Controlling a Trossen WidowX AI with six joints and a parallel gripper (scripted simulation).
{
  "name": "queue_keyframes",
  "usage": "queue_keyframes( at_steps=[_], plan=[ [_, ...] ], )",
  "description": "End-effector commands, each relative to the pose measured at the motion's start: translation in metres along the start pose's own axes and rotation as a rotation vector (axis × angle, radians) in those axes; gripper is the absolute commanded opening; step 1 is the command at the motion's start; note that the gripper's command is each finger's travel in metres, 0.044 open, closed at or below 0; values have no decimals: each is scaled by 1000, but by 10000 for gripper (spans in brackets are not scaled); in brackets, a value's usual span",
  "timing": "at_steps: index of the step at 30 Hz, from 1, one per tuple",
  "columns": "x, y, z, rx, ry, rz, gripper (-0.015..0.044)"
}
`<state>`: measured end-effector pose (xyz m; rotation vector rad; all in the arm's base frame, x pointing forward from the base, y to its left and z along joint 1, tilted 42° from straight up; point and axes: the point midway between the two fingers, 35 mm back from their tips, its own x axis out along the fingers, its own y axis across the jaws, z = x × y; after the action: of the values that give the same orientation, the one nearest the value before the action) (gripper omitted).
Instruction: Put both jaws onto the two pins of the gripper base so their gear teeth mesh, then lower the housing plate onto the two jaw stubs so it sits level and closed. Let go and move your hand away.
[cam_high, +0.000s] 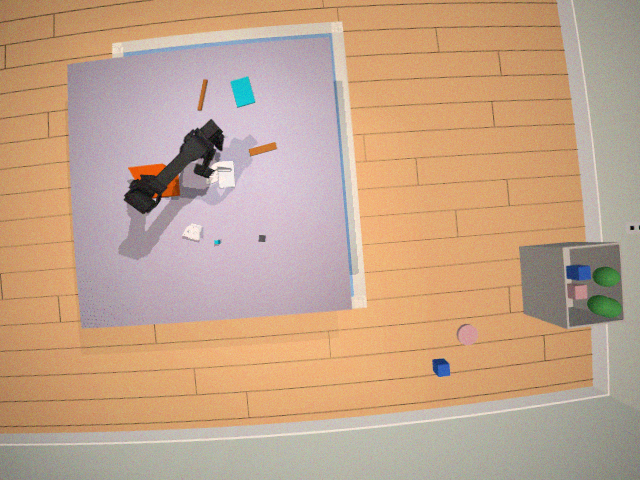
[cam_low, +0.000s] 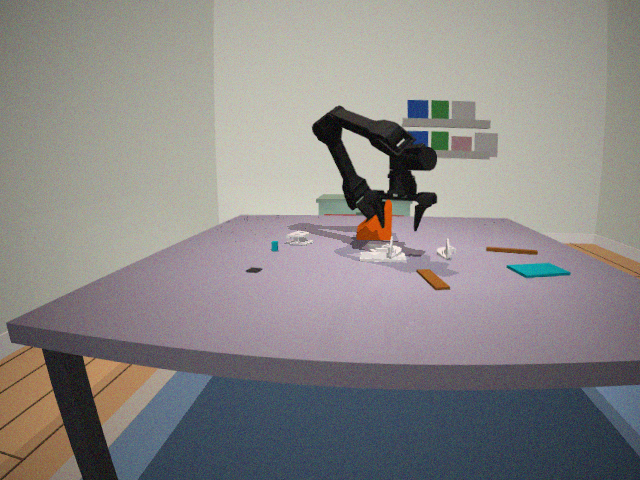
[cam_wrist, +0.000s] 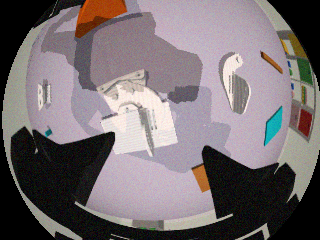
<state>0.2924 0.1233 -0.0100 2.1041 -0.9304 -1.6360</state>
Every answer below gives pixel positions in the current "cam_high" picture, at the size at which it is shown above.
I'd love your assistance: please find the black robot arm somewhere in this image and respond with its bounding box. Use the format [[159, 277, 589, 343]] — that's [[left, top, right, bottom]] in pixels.
[[124, 119, 223, 214]]

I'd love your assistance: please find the teal flat square plate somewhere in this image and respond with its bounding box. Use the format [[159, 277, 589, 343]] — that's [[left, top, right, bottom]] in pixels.
[[231, 77, 255, 108]]

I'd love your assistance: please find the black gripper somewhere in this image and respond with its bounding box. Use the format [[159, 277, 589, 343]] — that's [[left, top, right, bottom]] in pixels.
[[193, 134, 225, 178]]

